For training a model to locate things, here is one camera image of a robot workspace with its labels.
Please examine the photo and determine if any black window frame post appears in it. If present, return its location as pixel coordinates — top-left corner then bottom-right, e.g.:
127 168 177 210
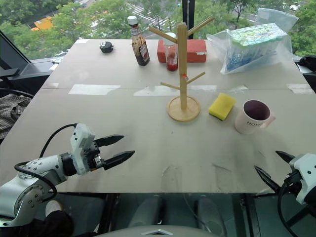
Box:
182 0 196 40

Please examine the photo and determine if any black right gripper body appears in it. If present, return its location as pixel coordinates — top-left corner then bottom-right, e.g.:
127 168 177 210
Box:
280 171 304 196

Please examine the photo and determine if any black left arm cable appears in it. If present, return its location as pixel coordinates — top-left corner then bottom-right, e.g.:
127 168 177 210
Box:
14 123 77 201

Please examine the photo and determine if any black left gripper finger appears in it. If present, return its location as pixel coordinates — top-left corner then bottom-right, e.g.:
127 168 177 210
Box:
102 150 136 171
94 134 125 148

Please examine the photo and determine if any white mug maroon interior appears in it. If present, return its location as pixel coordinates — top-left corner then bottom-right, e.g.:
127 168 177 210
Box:
234 99 276 135

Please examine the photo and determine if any black cloth shape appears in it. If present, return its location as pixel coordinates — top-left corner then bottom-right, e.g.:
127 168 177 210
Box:
27 209 75 237

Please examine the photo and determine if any empty clear plastic bag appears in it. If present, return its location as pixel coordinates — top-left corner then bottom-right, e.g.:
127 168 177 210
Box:
256 7 300 27

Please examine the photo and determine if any brown sauce bottle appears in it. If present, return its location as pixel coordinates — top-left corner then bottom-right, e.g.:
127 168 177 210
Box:
127 15 151 67

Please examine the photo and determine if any red brick block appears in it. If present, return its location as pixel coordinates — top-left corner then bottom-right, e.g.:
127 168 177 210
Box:
157 39 207 64

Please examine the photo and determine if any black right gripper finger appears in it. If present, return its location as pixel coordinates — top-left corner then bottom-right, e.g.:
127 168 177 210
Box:
275 150 296 164
254 165 281 193

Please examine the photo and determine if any clear plastic bag with packs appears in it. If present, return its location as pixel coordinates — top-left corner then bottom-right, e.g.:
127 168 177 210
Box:
206 22 295 75

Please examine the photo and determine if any black object at window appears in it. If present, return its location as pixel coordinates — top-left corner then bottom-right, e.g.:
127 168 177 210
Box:
295 55 316 75

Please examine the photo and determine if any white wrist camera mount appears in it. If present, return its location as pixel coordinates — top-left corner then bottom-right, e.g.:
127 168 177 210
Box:
70 122 96 175
288 153 316 204

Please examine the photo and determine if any black round toy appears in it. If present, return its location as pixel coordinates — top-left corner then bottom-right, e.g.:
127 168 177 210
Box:
99 41 115 54

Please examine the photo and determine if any grey robot torso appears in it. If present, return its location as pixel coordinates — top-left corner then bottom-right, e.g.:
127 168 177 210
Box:
97 224 210 237

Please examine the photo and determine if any yellow sponge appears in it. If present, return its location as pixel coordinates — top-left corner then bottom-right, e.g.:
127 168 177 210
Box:
208 92 237 122

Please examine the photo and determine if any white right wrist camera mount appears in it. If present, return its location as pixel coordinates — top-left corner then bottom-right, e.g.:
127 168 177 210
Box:
288 153 316 204

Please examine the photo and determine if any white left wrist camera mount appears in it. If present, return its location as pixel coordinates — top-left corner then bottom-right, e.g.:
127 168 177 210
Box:
70 122 96 175

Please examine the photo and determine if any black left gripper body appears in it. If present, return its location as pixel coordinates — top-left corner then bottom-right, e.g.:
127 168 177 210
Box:
84 142 105 173

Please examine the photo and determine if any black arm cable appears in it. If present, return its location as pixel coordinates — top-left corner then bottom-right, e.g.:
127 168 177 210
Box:
14 123 77 201
277 181 316 237

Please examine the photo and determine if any plaid cloth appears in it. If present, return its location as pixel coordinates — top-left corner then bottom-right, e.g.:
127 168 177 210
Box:
0 93 33 142

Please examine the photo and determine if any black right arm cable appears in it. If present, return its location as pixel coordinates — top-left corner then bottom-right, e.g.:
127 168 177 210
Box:
277 181 316 237

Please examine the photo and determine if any small red sauce jar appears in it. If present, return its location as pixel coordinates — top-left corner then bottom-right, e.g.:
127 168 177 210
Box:
164 32 179 72

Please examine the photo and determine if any wooden mug tree stand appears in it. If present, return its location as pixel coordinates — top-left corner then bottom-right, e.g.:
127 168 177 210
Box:
148 15 215 122

